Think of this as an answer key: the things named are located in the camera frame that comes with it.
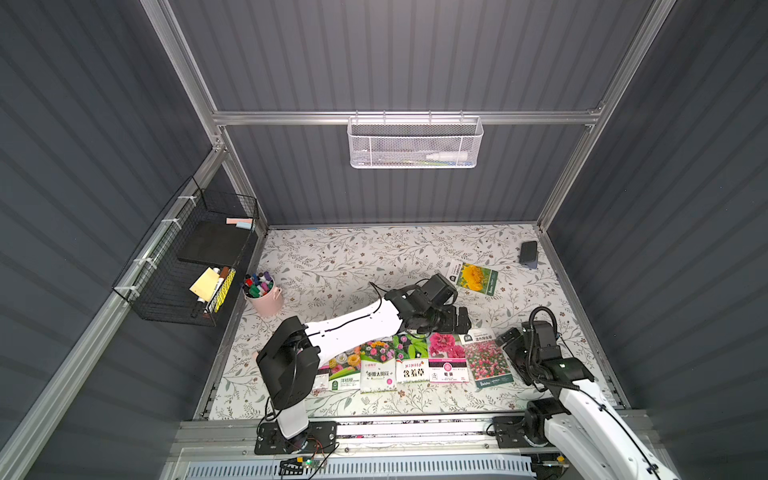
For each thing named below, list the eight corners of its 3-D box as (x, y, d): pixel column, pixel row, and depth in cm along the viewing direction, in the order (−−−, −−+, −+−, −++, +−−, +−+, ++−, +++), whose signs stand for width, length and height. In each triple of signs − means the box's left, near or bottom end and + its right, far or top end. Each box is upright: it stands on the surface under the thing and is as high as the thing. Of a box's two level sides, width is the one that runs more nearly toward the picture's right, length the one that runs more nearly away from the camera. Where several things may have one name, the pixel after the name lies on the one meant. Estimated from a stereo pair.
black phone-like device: (519, 267, 110) (523, 259, 106) (520, 246, 117) (524, 238, 113) (532, 270, 109) (537, 262, 105) (532, 249, 116) (537, 241, 112)
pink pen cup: (256, 316, 98) (239, 294, 87) (262, 298, 102) (246, 274, 91) (282, 316, 98) (268, 294, 87) (286, 298, 102) (274, 274, 91)
